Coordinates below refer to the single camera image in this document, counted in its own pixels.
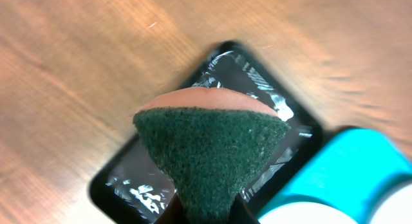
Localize green and pink sponge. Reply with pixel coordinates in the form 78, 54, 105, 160
133, 88, 290, 223

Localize light blue plate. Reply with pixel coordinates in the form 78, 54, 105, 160
258, 201, 357, 224

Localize black water tray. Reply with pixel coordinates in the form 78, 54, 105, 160
89, 41, 323, 224

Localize blue plastic tray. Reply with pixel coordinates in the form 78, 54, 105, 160
244, 128, 411, 223

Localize white plate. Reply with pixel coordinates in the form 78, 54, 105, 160
369, 181, 411, 224

